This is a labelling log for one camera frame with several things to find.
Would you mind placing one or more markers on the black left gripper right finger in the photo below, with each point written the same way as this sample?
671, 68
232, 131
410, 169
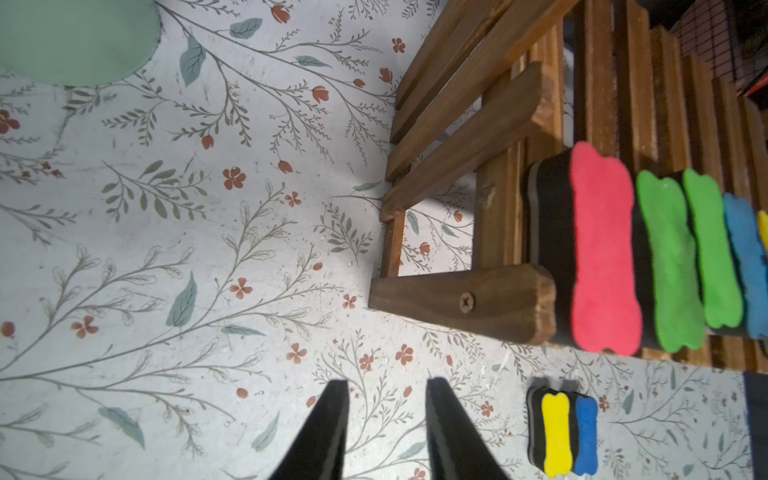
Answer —
456, 450

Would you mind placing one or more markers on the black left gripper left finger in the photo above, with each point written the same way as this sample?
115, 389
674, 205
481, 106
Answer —
319, 448

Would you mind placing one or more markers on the yellow eraser shelf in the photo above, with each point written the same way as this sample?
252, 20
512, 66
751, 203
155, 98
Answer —
762, 222
550, 445

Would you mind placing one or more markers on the blue eraser shelf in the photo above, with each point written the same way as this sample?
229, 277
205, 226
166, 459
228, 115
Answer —
742, 225
584, 412

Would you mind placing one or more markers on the wooden two-tier shelf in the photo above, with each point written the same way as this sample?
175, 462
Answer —
498, 86

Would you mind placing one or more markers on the green eraser shelf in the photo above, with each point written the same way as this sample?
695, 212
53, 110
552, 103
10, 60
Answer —
720, 289
667, 274

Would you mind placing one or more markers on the red eraser bottom shelf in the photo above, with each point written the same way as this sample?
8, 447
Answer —
580, 205

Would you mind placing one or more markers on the blue eraser bottom shelf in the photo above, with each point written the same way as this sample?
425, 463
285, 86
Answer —
742, 225

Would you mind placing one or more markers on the yellow eraser bottom shelf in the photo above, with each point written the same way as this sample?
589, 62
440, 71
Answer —
762, 222

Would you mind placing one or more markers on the green pencil cup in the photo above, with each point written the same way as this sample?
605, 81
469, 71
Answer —
78, 43

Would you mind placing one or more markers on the black wire desk organizer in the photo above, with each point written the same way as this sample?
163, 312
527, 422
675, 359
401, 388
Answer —
731, 37

